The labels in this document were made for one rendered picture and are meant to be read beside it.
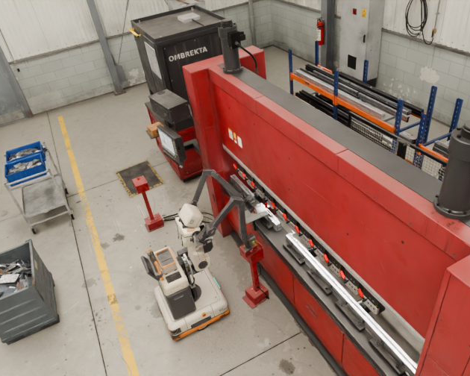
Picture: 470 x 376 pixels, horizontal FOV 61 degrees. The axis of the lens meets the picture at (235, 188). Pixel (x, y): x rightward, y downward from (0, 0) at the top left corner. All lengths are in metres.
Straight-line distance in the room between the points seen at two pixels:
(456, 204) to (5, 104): 9.65
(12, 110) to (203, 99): 6.93
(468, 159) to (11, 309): 4.36
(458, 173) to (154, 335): 3.52
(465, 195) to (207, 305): 2.93
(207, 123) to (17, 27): 6.50
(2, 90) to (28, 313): 6.47
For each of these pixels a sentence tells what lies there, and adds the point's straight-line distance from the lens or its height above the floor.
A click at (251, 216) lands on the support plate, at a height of 1.00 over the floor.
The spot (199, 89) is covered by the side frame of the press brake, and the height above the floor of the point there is 2.10.
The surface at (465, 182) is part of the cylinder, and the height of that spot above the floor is 2.51.
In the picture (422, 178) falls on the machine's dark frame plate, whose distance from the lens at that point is 2.44.
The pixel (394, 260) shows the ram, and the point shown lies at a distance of 2.61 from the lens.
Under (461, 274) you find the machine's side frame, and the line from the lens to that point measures 1.97.
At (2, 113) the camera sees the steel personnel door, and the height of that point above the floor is 0.28.
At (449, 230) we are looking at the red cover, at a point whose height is 2.30.
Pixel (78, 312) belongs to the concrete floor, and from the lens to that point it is 5.19.
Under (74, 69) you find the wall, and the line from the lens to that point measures 10.39.
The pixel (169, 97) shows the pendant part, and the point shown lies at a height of 1.95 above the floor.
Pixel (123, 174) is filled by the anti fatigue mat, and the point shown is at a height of 0.01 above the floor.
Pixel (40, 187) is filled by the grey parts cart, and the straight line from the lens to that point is 6.98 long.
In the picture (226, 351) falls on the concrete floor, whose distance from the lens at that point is 4.35.
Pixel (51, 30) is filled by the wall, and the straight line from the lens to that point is 10.17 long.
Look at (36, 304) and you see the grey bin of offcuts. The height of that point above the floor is 0.44.
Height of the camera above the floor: 3.72
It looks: 37 degrees down
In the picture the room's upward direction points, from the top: 9 degrees counter-clockwise
